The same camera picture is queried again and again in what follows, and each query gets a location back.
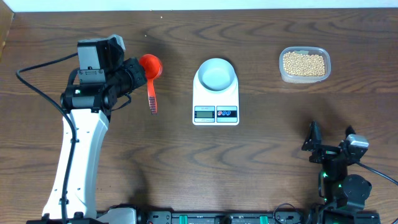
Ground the red measuring scoop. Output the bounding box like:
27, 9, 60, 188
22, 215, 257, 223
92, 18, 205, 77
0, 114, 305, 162
139, 54, 163, 115

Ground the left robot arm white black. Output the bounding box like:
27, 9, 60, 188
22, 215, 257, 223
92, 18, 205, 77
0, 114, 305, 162
38, 58, 146, 223

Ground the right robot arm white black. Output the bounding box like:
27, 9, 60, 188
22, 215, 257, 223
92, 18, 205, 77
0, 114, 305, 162
302, 121, 381, 224

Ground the grey bowl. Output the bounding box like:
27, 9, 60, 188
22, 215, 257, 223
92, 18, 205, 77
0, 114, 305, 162
198, 58, 237, 91

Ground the white digital kitchen scale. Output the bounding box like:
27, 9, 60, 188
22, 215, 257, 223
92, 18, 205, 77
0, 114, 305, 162
192, 70, 239, 126

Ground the clear plastic container of beans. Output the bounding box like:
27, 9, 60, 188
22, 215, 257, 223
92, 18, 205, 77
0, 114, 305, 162
279, 47, 331, 84

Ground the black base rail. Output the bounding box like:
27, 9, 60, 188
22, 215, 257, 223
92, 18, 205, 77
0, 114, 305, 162
96, 203, 312, 224

